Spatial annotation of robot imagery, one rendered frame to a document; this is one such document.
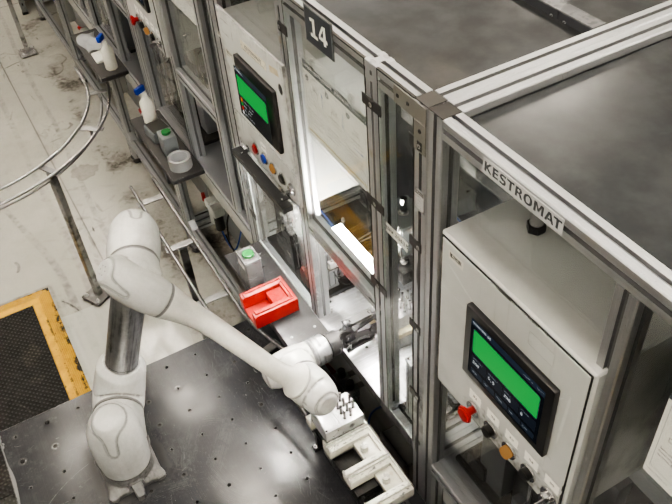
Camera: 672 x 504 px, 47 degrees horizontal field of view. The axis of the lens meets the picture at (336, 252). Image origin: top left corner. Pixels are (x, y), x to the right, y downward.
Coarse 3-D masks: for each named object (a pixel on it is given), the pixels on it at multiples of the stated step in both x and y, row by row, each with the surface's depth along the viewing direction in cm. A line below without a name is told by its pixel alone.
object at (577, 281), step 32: (480, 192) 139; (480, 224) 144; (512, 224) 134; (544, 224) 126; (544, 256) 129; (576, 256) 121; (576, 288) 125; (608, 288) 118; (640, 352) 117; (640, 384) 120; (448, 416) 194; (640, 416) 123; (448, 448) 203; (480, 448) 184; (608, 448) 135; (640, 448) 126; (480, 480) 192; (512, 480) 175; (608, 480) 139; (640, 480) 130
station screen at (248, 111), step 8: (240, 72) 216; (248, 80) 213; (256, 88) 210; (240, 96) 225; (264, 96) 206; (240, 104) 228; (248, 104) 221; (248, 112) 224; (256, 112) 218; (256, 120) 221; (264, 120) 214; (256, 128) 224; (264, 128) 217; (264, 136) 220; (272, 144) 216
